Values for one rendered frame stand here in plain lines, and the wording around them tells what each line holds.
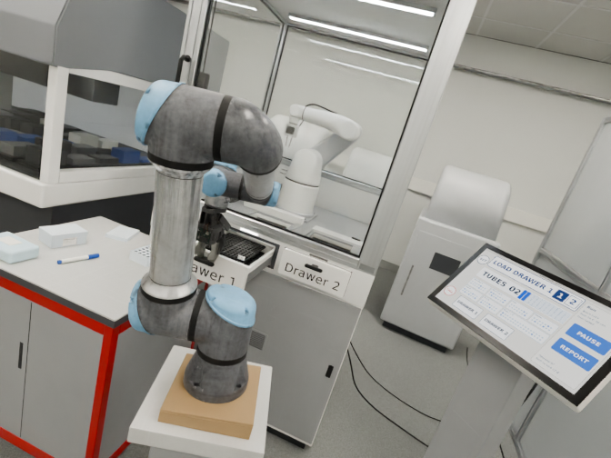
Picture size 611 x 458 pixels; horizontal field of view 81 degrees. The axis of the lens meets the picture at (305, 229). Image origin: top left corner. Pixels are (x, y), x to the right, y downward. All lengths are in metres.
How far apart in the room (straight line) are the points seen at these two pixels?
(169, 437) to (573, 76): 4.63
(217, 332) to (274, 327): 0.84
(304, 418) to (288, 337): 0.39
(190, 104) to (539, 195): 4.34
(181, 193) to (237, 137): 0.15
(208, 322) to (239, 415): 0.22
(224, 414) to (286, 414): 0.99
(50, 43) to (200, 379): 1.32
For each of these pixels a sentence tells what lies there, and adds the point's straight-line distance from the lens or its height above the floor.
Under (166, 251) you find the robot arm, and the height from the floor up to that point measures 1.12.
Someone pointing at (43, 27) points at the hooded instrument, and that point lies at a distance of 1.76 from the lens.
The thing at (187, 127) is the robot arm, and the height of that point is 1.36.
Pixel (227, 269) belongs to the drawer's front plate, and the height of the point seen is 0.90.
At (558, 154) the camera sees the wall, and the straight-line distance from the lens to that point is 4.73.
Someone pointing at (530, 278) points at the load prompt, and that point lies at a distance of 1.39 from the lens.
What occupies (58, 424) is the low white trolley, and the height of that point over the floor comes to 0.28.
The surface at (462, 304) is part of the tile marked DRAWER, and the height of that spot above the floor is 1.00.
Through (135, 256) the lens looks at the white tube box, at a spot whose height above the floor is 0.78.
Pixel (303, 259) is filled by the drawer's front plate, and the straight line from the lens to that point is 1.46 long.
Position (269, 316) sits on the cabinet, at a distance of 1.63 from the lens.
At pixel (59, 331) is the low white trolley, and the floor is 0.63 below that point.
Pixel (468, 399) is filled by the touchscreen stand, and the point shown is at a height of 0.70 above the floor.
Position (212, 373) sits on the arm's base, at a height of 0.86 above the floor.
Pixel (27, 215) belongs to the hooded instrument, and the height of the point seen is 0.71.
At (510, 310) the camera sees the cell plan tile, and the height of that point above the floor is 1.06.
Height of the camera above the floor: 1.42
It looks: 16 degrees down
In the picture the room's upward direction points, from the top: 17 degrees clockwise
